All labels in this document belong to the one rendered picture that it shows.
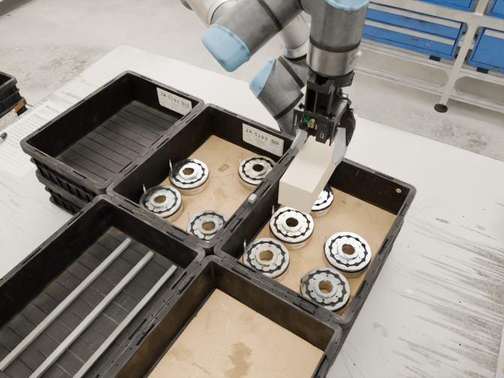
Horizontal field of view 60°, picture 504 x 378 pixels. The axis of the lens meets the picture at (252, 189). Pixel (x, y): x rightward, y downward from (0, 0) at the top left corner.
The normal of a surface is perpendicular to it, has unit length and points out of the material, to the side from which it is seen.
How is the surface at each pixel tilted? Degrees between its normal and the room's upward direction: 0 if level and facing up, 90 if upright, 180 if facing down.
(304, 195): 90
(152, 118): 0
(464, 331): 0
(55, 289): 0
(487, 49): 90
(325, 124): 90
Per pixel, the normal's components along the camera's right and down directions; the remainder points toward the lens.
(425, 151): 0.00, -0.67
